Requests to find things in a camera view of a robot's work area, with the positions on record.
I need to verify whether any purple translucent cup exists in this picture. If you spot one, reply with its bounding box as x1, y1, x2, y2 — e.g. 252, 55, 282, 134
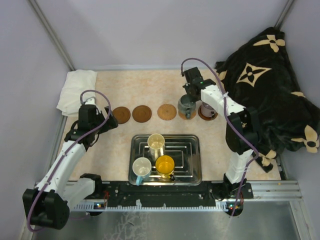
201, 102, 216, 119

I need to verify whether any woven rattan coaster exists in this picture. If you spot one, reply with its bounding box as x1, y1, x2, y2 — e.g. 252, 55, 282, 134
178, 111, 197, 121
157, 104, 177, 121

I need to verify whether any dark wooden coaster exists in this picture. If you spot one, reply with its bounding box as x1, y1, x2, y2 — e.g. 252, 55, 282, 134
197, 106, 218, 121
112, 106, 131, 124
132, 105, 152, 123

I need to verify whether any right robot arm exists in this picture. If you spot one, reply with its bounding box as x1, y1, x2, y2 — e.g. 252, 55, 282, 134
181, 67, 260, 199

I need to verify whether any cream tall cup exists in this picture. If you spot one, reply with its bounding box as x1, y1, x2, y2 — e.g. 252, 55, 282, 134
147, 133, 165, 161

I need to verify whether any yellow cup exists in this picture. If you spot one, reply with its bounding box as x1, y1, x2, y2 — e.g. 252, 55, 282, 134
155, 155, 175, 181

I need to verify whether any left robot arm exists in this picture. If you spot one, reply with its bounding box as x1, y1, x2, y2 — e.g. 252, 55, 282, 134
22, 103, 118, 232

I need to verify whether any white mug blue handle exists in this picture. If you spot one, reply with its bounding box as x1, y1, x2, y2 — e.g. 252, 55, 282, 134
132, 157, 152, 186

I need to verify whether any white folded cloth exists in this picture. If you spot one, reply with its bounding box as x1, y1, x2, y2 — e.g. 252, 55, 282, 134
56, 69, 98, 117

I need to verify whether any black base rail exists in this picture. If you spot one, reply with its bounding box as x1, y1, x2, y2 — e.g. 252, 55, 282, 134
85, 181, 239, 208

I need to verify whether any grey mug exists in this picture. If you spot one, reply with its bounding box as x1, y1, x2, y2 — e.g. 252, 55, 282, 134
177, 94, 196, 112

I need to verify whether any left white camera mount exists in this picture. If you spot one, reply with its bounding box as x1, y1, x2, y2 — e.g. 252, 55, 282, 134
81, 97, 97, 106

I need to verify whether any black floral blanket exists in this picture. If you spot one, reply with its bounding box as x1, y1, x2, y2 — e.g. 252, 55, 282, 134
215, 27, 320, 172

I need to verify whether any metal tray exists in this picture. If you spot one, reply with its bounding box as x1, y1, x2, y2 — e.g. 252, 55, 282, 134
128, 134, 202, 186

